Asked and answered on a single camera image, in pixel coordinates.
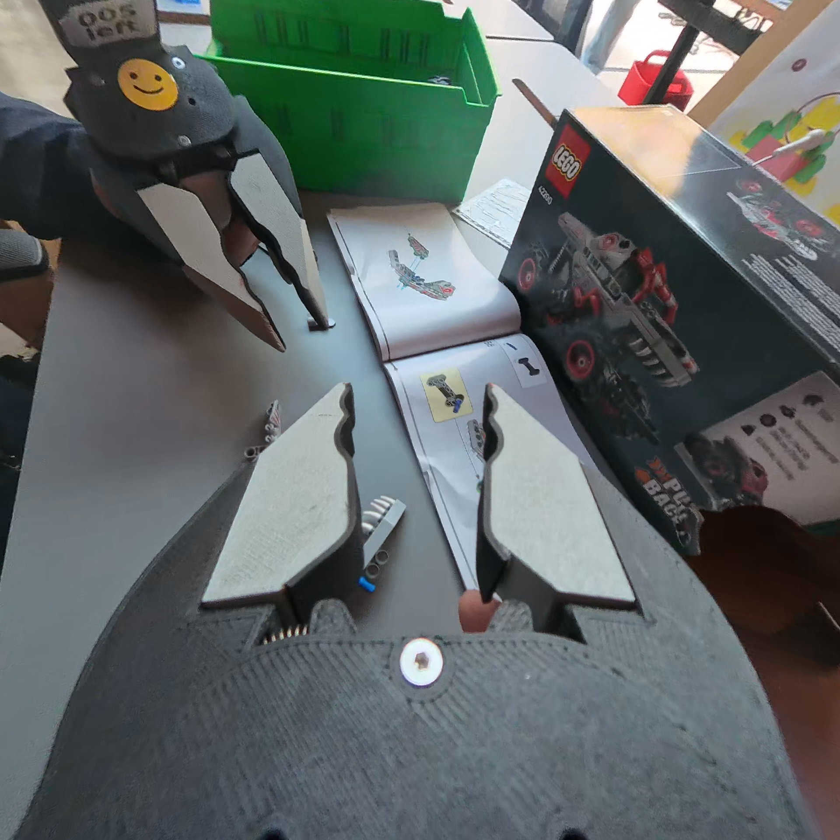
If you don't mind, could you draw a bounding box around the black lego set box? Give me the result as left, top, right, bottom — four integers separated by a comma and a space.
499, 108, 840, 559

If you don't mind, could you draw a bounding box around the instruction poster board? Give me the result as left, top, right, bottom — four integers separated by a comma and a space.
686, 0, 840, 225

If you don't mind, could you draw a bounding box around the person's left forearm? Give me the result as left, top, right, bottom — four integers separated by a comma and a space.
0, 92, 99, 240

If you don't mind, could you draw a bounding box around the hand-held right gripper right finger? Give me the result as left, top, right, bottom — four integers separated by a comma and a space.
474, 383, 639, 627

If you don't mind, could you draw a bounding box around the grey toothed lego jaw assembly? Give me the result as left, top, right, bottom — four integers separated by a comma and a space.
358, 497, 406, 593

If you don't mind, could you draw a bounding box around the black tripod stand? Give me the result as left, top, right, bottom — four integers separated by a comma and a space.
646, 0, 788, 106

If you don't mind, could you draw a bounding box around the green plastic bin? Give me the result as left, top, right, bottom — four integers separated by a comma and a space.
200, 0, 501, 206

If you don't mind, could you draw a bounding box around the red plastic basket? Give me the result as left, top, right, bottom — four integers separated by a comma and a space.
617, 51, 694, 112

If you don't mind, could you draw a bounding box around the person's right hand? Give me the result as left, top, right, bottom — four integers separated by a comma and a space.
458, 587, 504, 634

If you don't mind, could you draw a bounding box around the open instruction booklet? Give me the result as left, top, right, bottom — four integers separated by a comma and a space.
326, 202, 592, 592

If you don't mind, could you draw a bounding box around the grey ribbed fabric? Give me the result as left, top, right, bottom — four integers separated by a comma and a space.
0, 226, 52, 284

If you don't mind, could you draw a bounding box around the brown cardboard box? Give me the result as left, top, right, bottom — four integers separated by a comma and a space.
686, 502, 840, 635

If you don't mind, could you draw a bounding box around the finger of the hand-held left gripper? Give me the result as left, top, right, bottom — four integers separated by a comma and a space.
228, 151, 330, 329
136, 171, 287, 353

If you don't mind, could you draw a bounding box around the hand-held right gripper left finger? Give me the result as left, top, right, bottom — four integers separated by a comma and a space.
200, 382, 366, 621

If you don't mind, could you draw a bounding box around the grey angled lego beam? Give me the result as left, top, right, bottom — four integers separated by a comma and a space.
245, 399, 284, 460

